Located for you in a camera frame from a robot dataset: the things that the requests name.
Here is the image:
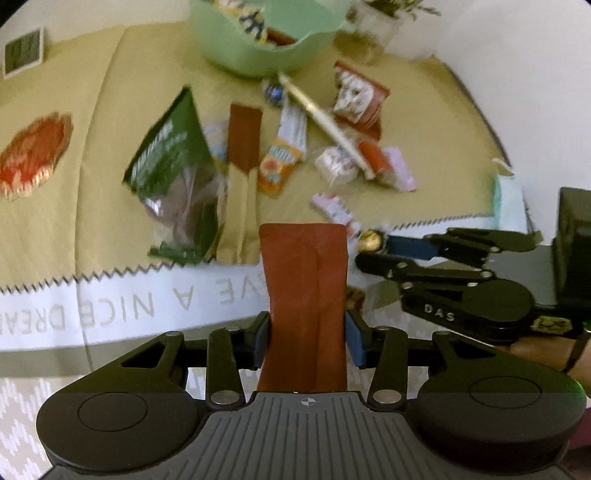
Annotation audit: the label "gold foil chocolate ball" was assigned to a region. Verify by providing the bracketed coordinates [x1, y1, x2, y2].
[356, 229, 384, 253]

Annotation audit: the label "small pink white candy packet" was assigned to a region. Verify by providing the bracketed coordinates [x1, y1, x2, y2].
[311, 193, 361, 238]

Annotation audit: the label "red-brown snack bar wrapper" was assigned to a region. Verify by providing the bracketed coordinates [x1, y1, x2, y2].
[257, 223, 349, 393]

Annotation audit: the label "brown and tan snack bar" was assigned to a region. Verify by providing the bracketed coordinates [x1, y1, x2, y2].
[216, 103, 263, 265]

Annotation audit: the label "small white round snack packet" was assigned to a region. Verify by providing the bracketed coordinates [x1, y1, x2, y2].
[315, 146, 359, 186]

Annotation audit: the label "long cream snack packet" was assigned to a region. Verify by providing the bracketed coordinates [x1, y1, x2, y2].
[277, 72, 376, 180]

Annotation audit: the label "orange white snack stick packet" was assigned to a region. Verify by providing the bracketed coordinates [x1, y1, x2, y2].
[257, 99, 308, 196]

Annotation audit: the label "red white date snack bag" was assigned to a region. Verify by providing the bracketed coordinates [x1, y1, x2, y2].
[332, 60, 391, 141]

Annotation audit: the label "green nut snack bag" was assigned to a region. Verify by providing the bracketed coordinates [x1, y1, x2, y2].
[123, 86, 224, 265]

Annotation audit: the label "blue foil candy ball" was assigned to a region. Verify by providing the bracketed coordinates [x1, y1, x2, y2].
[262, 79, 286, 107]

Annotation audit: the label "red and pink jelly packet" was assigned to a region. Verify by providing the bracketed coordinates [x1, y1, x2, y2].
[359, 140, 417, 192]

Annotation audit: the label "right hand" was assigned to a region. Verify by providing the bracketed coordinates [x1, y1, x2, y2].
[506, 337, 590, 383]

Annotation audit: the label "yellow-green table cloth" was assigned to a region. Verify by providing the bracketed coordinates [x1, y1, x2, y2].
[1, 23, 503, 291]

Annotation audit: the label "white pot with plant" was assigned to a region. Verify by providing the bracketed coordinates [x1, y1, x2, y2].
[349, 0, 441, 65]

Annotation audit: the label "mint green plastic bowl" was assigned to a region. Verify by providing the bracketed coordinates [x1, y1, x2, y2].
[190, 1, 353, 78]

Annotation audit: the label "round red paper coaster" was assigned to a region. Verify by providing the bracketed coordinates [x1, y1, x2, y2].
[1, 112, 73, 200]

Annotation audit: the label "white digital clock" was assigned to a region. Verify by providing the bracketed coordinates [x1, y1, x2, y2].
[2, 27, 45, 79]

